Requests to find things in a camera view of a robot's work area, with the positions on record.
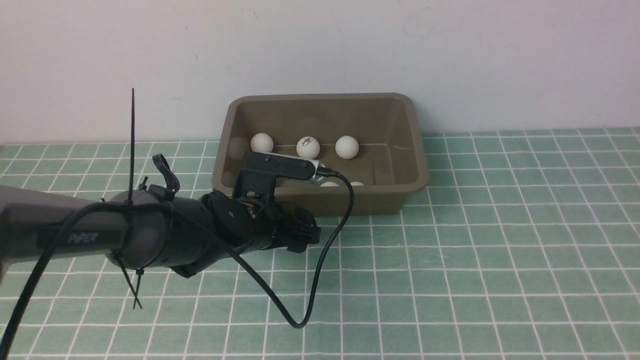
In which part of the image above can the black cable tie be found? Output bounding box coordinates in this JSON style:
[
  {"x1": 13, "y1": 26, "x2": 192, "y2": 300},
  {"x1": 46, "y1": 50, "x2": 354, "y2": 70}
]
[{"x1": 113, "y1": 88, "x2": 143, "y2": 310}]

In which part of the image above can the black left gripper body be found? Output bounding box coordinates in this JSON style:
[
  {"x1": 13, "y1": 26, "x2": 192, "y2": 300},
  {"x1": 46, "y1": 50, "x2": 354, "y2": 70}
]
[{"x1": 199, "y1": 191, "x2": 301, "y2": 255}]

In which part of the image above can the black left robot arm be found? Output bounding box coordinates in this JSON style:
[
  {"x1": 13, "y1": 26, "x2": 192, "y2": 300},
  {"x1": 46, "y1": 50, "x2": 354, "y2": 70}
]
[{"x1": 0, "y1": 185, "x2": 322, "y2": 278}]

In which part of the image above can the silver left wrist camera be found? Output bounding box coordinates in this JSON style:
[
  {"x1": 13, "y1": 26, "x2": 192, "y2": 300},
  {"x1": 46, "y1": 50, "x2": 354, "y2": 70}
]
[{"x1": 231, "y1": 152, "x2": 325, "y2": 204}]

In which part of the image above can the black left camera cable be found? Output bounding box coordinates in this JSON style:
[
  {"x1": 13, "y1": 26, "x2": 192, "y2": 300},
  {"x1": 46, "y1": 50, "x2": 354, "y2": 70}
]
[{"x1": 0, "y1": 167, "x2": 355, "y2": 360}]

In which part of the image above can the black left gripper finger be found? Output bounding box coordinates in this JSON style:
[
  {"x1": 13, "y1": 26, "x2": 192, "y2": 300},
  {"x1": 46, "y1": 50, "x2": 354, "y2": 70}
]
[{"x1": 286, "y1": 209, "x2": 322, "y2": 254}]

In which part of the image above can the olive green plastic bin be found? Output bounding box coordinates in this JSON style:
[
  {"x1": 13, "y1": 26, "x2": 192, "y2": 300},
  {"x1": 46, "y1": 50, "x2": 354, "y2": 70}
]
[{"x1": 211, "y1": 93, "x2": 429, "y2": 216}]

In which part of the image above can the green checkered tablecloth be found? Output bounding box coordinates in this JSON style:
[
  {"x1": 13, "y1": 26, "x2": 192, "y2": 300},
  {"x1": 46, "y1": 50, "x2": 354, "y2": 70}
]
[{"x1": 9, "y1": 127, "x2": 640, "y2": 360}]

